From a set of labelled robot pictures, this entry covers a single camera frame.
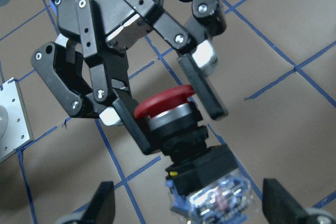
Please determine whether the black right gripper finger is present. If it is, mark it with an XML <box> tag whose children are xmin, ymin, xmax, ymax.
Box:
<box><xmin>123</xmin><ymin>0</ymin><xmax>228</xmax><ymax>119</ymax></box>

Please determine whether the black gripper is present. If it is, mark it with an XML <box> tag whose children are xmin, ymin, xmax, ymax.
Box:
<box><xmin>30</xmin><ymin>0</ymin><xmax>195</xmax><ymax>156</ymax></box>

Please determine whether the right gripper own finger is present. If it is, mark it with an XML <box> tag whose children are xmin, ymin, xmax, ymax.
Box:
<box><xmin>55</xmin><ymin>181</ymin><xmax>116</xmax><ymax>223</ymax></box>
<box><xmin>262</xmin><ymin>178</ymin><xmax>335</xmax><ymax>224</ymax></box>

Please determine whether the red emergency stop button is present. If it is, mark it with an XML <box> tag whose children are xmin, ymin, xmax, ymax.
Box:
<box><xmin>134</xmin><ymin>85</ymin><xmax>255</xmax><ymax>223</ymax></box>

